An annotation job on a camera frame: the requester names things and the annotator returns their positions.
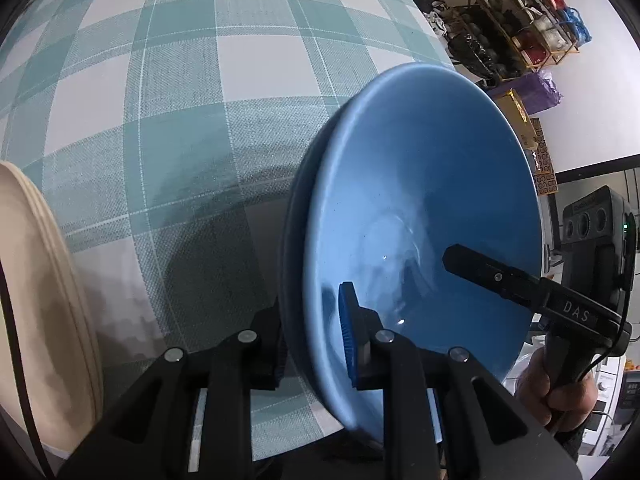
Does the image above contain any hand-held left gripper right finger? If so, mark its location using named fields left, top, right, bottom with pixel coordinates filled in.
left=337, top=281, right=583, bottom=480

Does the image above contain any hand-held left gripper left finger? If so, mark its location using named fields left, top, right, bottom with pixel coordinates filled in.
left=59, top=305, right=288, bottom=480

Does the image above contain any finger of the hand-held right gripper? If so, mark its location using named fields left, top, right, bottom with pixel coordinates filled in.
left=442, top=244, right=548, bottom=313

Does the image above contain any person's right hand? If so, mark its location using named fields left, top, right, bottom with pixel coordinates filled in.
left=517, top=345, right=598, bottom=433

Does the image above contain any patterned cardboard box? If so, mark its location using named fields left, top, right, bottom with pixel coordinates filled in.
left=522, top=117, right=558, bottom=196

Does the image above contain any brown cardboard box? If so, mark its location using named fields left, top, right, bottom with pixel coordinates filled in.
left=492, top=89, right=531, bottom=146

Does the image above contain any purple bag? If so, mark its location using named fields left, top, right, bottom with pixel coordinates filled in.
left=515, top=70, right=563, bottom=115

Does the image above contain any black plastic bag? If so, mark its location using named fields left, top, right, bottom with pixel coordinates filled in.
left=446, top=30, right=501, bottom=78

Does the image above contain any shoe rack with shoes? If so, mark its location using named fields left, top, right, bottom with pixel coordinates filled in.
left=468, top=0, right=593, bottom=72

